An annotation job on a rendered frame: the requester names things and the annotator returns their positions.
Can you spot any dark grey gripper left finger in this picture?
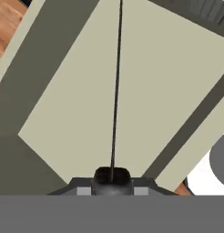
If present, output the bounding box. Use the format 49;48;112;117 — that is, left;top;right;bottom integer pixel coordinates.
47;177;96;197

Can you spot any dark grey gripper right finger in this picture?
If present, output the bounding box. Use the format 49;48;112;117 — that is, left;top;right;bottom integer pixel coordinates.
129;177;179;197

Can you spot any narrow beige cupboard panel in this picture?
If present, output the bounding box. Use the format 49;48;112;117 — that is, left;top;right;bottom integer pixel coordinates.
0;0;46;89

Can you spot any dark grey ribbed fitting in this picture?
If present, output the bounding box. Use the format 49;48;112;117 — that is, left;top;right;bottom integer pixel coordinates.
147;0;224;39

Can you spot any white round thing grey patch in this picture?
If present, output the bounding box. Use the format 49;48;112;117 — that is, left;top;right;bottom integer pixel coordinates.
183;128;224;197

